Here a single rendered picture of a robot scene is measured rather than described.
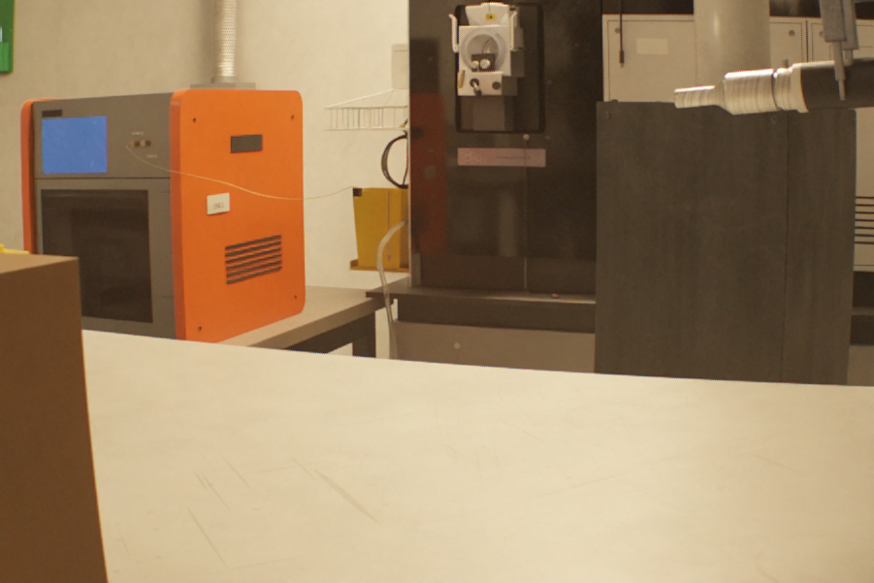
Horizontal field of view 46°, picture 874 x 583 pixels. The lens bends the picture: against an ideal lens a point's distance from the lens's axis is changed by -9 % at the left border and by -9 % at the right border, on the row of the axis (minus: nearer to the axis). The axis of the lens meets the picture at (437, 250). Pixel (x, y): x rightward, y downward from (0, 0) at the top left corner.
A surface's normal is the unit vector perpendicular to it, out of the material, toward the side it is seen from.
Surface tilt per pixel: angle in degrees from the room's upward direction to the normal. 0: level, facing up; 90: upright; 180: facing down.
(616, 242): 90
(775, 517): 0
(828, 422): 0
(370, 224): 93
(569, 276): 90
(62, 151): 90
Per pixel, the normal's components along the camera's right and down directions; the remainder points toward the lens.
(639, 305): -0.65, 0.10
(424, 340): -0.36, 0.11
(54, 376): 0.92, 0.04
